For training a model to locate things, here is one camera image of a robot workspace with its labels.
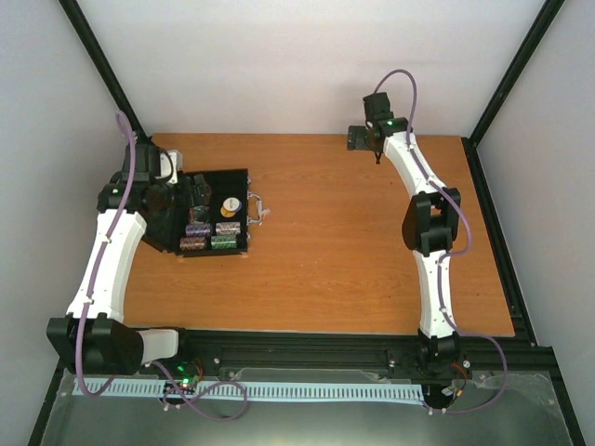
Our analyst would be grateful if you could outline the white dealer button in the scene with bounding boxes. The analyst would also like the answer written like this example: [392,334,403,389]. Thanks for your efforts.
[221,197,242,214]

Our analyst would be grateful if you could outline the grey chip stack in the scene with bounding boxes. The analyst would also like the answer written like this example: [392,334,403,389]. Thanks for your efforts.
[215,221,242,236]

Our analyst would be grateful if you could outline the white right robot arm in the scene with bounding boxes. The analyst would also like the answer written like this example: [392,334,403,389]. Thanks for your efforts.
[347,92,461,376]

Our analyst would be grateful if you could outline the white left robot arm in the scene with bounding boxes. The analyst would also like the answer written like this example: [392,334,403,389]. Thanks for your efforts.
[46,143,193,375]

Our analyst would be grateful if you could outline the black poker set case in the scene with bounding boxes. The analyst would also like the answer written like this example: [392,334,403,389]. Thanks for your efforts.
[139,167,271,261]

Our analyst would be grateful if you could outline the black right frame post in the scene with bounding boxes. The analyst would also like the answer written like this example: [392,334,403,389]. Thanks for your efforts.
[468,0,565,150]

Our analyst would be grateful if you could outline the black left frame post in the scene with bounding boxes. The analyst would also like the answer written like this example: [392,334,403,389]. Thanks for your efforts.
[59,0,150,142]

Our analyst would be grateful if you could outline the brown chip stack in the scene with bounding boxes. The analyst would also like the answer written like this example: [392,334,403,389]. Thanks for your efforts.
[179,237,207,251]

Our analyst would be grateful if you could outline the white slotted cable duct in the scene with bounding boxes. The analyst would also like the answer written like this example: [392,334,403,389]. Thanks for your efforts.
[101,378,424,405]

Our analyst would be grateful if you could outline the green chip stack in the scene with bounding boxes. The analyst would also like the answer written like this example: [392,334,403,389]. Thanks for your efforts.
[210,235,237,250]

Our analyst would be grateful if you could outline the black frame post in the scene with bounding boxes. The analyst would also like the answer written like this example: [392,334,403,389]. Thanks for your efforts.
[59,0,150,142]
[468,0,565,150]

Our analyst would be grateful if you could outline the black aluminium frame rail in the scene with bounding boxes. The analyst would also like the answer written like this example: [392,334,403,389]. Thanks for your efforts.
[59,327,557,373]

